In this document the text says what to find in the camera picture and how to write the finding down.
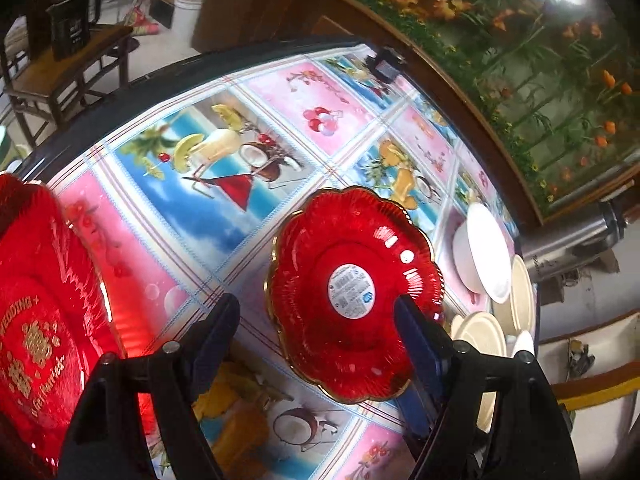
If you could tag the colourful fruit-print tablecloth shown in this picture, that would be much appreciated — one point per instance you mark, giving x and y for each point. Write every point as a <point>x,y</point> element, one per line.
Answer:
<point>181,205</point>

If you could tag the flower painting wall panel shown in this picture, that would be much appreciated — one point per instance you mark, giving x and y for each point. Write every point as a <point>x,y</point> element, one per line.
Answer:
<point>557,80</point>

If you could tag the red flower-shaped glass plate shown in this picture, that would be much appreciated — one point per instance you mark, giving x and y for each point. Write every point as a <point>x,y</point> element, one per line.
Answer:
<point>337,266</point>

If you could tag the beige plastic bowl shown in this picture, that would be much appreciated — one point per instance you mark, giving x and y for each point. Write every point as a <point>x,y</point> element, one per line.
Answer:
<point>482,331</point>

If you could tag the white foam bowl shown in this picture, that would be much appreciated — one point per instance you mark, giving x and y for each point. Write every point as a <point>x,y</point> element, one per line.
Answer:
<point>481,255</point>

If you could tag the white plastic bucket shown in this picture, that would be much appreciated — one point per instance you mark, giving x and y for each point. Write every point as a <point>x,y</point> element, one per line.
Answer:
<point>184,19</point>

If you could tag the small black box device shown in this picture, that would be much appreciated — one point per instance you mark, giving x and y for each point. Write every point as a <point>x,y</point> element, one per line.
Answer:
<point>386,65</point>

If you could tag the red wedding tray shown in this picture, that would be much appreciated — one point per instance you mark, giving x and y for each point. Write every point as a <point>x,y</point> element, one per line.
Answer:
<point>62,307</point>

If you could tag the beige plastic plate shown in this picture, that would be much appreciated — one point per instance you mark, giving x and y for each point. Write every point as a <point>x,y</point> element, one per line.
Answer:
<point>518,311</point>

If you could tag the stainless steel thermos jug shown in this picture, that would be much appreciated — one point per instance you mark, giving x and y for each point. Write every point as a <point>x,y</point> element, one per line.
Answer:
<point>569,242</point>

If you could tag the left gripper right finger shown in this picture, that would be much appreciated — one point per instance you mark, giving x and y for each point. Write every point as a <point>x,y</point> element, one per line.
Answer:
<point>529,437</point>

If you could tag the wooden chair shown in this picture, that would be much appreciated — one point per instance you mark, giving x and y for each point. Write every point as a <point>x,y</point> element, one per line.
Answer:
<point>68,51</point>

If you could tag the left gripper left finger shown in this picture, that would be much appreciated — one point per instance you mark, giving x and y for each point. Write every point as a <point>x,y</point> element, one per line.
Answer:
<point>105,439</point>

